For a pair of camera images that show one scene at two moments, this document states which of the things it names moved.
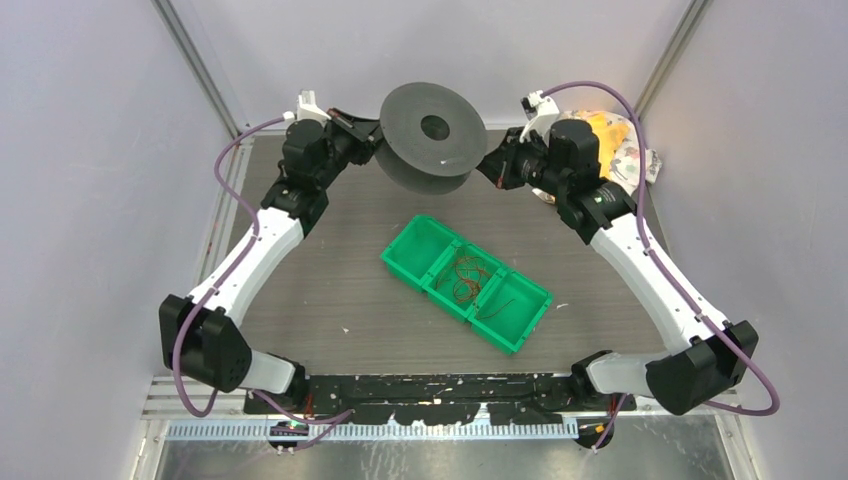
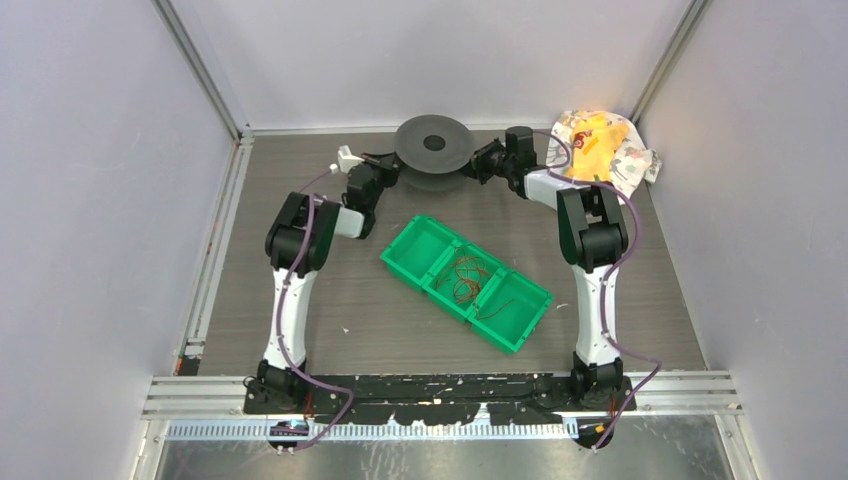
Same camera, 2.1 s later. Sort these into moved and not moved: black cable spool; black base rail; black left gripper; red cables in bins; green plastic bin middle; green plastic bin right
Moved: black left gripper; black cable spool
Not moved: green plastic bin right; green plastic bin middle; black base rail; red cables in bins
